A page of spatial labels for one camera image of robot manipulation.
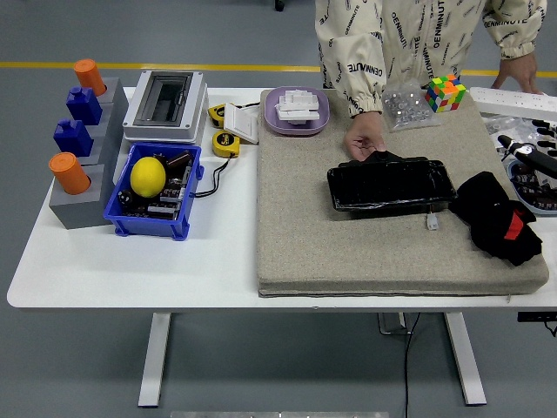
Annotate person's right hand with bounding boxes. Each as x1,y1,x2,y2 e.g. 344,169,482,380
343,111,387,163

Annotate robot right hand white shell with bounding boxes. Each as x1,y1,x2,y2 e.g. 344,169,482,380
497,118,557,179

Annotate person's left hand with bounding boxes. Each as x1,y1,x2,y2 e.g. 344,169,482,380
491,55,544,95

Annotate black glossy panel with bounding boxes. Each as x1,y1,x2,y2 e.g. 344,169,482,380
326,150,459,214

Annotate black rag with red patch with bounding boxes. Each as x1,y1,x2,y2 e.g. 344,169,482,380
447,171,544,267

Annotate clear plastic bag of parts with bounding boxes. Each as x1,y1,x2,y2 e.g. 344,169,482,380
480,111,557,162

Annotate white power strip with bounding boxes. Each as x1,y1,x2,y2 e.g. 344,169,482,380
469,85,557,124

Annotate tray of capacitors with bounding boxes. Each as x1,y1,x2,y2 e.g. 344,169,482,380
507,158,557,218

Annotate clear bag of metal nuts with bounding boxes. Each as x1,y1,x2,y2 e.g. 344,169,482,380
381,79,441,134

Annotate multicolour puzzle cube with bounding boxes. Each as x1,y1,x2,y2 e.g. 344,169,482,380
424,74,467,114

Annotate purple tray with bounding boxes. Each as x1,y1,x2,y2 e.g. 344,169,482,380
264,85,331,137

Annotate grey-brown mat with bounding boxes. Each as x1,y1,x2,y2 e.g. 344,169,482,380
255,88,550,300

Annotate person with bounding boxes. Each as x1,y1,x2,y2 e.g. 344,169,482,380
313,0,548,163

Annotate yellow tape measure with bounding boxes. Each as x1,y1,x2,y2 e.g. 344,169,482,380
211,129,241,158
207,103,228,128

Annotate black control box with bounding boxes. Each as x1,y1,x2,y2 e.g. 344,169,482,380
516,311,557,324

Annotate grey white distribution box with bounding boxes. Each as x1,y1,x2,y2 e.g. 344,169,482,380
122,69,209,145

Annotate dark cylindrical capacitor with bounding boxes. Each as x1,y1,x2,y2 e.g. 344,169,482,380
167,149,193,169

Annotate circuit board parts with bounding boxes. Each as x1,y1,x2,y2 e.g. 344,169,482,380
125,165,193,219

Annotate yellow lemon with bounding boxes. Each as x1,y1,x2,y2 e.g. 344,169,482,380
130,156,167,199

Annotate white table leg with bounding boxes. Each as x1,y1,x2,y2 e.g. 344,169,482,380
138,312,171,409
443,312,487,407

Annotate blue plastic bin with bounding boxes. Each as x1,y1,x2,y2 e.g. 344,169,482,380
102,141,205,242

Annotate orange cylinder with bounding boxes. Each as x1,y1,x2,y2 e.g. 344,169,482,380
48,152,92,196
72,58,108,98

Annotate blue block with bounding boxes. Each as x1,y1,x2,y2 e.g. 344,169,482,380
65,85,104,127
52,118,95,158

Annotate grey stepped block holder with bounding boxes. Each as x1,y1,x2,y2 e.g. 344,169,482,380
48,77,131,231

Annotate stack of white switch parts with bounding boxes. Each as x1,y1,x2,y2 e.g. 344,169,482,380
273,86,322,125

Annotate white wall switch plate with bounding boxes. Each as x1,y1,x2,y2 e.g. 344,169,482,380
222,103,261,145

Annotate black cord loop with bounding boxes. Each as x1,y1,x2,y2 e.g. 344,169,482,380
191,154,232,199

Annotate metal bracket under table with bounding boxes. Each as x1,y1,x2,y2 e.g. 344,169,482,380
377,312,414,336

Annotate black hanging cable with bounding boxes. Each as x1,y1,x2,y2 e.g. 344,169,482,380
403,312,422,418

